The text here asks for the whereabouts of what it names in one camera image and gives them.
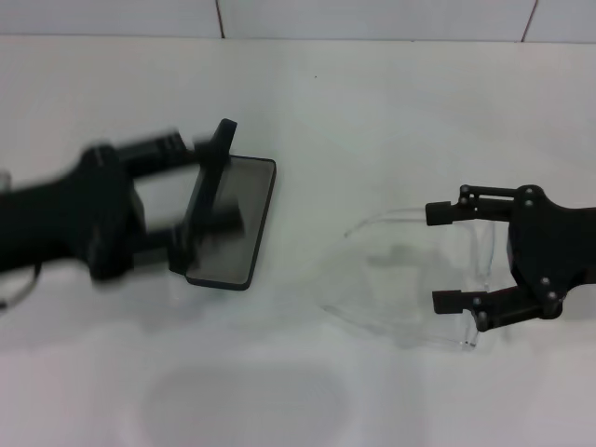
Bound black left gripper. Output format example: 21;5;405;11
0;125;237;288

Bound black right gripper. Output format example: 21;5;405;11
425;183;596;333

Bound black glasses case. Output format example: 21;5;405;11
168;118;277;292

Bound clear transparent glasses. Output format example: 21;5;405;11
320;204;498;352

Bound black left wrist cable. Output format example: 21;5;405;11
0;263;46;308

